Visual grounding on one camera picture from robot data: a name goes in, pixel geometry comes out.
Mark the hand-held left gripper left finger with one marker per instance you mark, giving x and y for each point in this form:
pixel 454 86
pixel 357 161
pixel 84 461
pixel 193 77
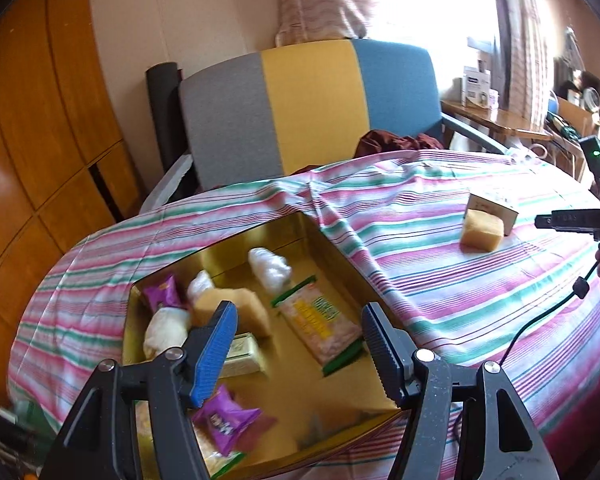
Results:
pixel 215 355

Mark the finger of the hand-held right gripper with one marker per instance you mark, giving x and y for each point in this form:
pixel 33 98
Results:
pixel 565 220

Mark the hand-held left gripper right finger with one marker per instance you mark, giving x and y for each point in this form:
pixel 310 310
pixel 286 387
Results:
pixel 380 350

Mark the small green gold box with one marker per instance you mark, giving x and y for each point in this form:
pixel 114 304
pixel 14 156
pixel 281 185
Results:
pixel 242 355

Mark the purple snack packet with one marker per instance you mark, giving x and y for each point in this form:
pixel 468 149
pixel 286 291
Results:
pixel 225 417
pixel 162 294

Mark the green edged snack packet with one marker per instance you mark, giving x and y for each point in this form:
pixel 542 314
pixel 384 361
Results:
pixel 320 325

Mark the clear plastic wrap ball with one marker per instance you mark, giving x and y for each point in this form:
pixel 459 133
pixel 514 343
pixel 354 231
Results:
pixel 200 285
pixel 270 267

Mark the gold metal tin box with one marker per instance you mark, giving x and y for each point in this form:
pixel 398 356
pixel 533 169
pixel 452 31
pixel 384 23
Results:
pixel 290 385

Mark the small cardboard box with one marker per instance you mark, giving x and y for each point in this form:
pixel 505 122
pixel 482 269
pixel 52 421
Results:
pixel 495 207

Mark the blue round container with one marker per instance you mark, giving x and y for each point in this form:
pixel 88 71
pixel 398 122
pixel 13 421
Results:
pixel 553 104

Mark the striped pink green tablecloth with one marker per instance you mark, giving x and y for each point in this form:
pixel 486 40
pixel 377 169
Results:
pixel 430 285

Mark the wooden side table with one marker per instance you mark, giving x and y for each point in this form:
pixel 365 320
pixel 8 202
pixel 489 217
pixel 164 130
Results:
pixel 505 122

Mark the small pale bottle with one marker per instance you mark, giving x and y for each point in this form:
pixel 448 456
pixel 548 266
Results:
pixel 493 99

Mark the striped side curtain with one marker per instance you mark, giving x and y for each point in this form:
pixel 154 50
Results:
pixel 525 50

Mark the white printed carton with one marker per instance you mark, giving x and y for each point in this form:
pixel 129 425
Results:
pixel 475 90

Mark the white foam strip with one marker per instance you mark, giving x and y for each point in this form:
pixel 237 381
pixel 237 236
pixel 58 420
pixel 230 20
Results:
pixel 170 182

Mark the maroon cloth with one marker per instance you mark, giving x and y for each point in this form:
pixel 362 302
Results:
pixel 385 142

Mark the window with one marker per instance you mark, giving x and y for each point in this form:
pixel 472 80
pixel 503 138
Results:
pixel 430 0

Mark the grey yellow blue chair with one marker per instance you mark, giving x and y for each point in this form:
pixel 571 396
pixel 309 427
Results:
pixel 220 120

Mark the wooden wardrobe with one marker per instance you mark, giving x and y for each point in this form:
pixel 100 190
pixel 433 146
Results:
pixel 40 135

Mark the pale patterned curtain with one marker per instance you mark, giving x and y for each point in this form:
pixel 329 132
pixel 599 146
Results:
pixel 325 0

